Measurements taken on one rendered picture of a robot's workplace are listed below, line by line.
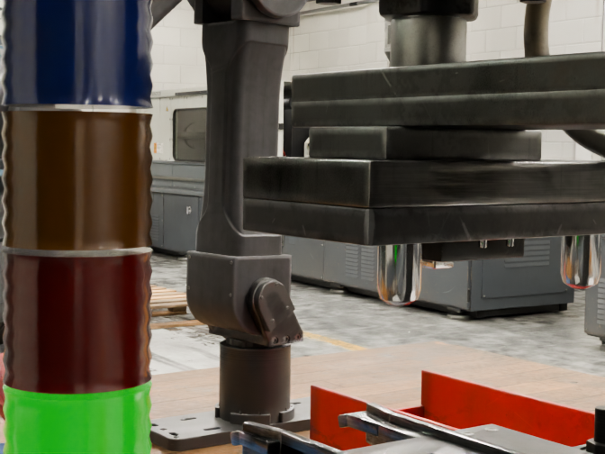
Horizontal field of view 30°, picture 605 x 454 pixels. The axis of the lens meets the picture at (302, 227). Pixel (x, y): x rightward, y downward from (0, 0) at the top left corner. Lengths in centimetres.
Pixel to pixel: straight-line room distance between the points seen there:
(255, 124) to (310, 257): 811
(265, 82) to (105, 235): 68
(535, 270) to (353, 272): 146
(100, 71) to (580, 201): 33
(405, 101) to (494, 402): 43
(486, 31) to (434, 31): 987
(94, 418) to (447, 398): 68
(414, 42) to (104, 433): 31
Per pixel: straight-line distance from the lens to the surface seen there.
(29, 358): 29
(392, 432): 66
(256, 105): 95
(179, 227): 1115
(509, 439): 65
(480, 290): 755
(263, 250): 94
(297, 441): 62
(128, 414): 29
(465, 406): 93
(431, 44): 54
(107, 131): 28
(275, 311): 94
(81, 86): 28
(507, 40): 1020
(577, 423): 85
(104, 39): 28
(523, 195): 53
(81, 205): 28
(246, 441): 65
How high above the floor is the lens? 115
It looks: 4 degrees down
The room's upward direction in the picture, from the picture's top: 1 degrees clockwise
